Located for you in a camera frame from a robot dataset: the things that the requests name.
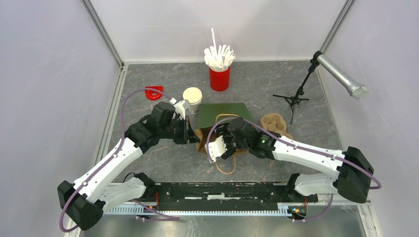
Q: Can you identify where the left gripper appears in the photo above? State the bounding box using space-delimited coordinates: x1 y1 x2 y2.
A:
159 116 200 144

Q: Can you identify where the green and brown paper bag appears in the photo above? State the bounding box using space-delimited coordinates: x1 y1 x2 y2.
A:
194 103 253 154

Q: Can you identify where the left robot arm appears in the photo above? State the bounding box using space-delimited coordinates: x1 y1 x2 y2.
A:
57 99 199 231

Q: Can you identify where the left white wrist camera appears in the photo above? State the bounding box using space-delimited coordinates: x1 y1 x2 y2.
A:
169 98 190 119

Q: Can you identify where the bundle of white straws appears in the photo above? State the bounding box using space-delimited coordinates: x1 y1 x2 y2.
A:
204 28 236 73

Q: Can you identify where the brown pulp cup carrier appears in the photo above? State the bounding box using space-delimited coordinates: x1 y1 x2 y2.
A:
260 113 293 139

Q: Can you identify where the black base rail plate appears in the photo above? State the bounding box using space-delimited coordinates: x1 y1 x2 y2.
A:
138 182 318 211

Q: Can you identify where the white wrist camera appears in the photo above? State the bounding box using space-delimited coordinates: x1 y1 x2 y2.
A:
206 136 227 163
169 98 190 119

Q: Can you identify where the red straw holder cup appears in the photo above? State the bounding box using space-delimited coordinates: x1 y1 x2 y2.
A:
209 67 231 92

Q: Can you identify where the silver microphone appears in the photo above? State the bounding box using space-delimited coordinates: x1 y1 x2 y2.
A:
313 51 369 100

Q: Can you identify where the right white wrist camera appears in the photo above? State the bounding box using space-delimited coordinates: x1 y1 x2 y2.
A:
206 136 227 163

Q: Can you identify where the stack of paper cups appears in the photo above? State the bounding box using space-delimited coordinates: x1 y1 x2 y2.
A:
182 87 203 114

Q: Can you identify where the red plastic bracket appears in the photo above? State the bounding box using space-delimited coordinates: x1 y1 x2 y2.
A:
145 85 164 101

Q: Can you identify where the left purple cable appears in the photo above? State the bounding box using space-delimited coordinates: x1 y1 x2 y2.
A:
59 87 181 233

